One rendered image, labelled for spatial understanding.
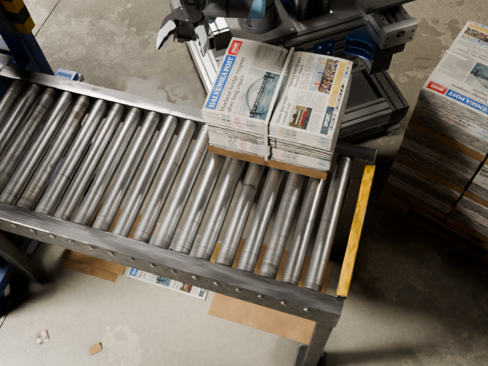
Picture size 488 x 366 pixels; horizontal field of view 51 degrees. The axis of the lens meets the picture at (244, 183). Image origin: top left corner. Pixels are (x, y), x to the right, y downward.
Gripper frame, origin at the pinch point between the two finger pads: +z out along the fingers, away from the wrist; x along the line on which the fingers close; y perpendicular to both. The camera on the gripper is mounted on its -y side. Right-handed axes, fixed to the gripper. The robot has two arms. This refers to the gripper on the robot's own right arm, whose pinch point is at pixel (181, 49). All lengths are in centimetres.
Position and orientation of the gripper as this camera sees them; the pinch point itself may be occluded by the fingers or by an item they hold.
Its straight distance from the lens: 132.6
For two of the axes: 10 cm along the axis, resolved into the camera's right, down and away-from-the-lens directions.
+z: -1.1, 8.7, -4.8
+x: -9.9, -1.4, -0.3
